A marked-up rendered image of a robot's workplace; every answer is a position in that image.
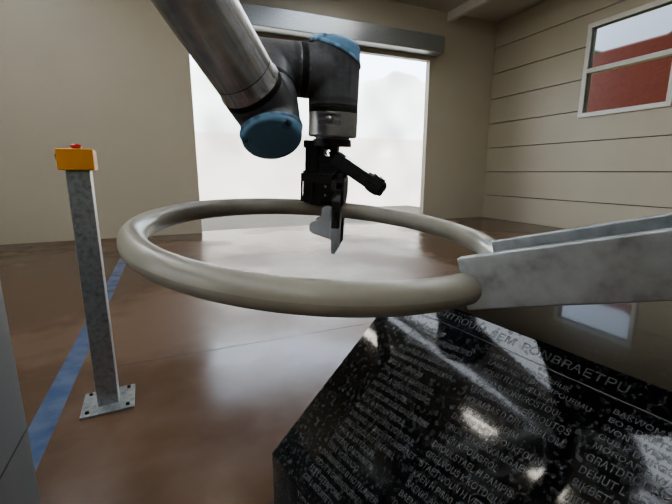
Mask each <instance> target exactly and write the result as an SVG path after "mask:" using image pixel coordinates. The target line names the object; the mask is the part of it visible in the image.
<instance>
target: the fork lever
mask: <svg viewBox="0 0 672 504"><path fill-rule="evenodd" d="M492 248H493V252H489V253H481V254H474V255H467V256H461V257H459V258H457V262H458V266H459V271H460V273H467V274H470V275H472V276H474V277H475V278H476V279H477V280H478V281H479V283H480V285H481V288H482V294H481V297H480V299H479V300H478V301H477V302H476V303H474V304H471V305H468V306H467V309H468V310H483V309H504V308H526V307H547V306H568V305H590V304H611V303H632V302H654V301H672V213H666V214H659V215H653V216H646V217H640V218H634V219H627V220H621V221H614V222H608V223H601V224H595V225H588V226H582V227H576V228H569V229H563V230H556V231H550V232H543V233H537V234H531V235H524V236H518V237H511V238H505V239H498V240H494V241H492Z"/></svg>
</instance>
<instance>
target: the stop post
mask: <svg viewBox="0 0 672 504"><path fill-rule="evenodd" d="M55 155H56V164H57V169H58V170H66V171H65V174H66V181H67V188H68V196H69V203H70V210H71V217H72V224H73V231H74V239H75V246H76V253H77V260H78V267H79V274H80V282H81V289H82V296H83V303H84V310H85V317H86V325H87V332H88V339H89V346H90V353H91V360H92V368H93V375H94V382H95V389H96V392H92V393H88V394H86V395H85V399H84V403H83V406H82V410H81V414H80V418H79V420H84V419H88V418H92V417H97V416H101V415H105V414H110V413H114V412H118V411H122V410H127V409H131V408H134V406H135V384H131V385H126V386H121V387H119V381H118V373H117V365H116V357H115V349H114V341H113V333H112V325H111V317H110V309H109V301H108V293H107V285H106V277H105V269H104V262H103V254H102V246H101V238H100V230H99V222H98V214H97V206H96V198H95V190H94V182H93V174H92V171H97V170H98V164H97V156H96V151H95V150H93V149H81V148H78V147H71V148H55Z"/></svg>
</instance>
